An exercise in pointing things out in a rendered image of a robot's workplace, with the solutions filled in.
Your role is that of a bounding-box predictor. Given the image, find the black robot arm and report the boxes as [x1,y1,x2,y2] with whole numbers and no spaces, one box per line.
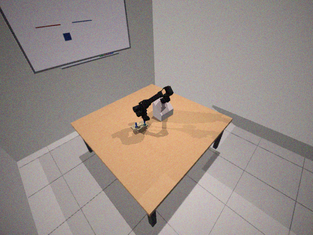
[133,86,174,117]

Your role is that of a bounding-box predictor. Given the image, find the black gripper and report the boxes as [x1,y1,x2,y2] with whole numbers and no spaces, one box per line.
[141,109,150,121]

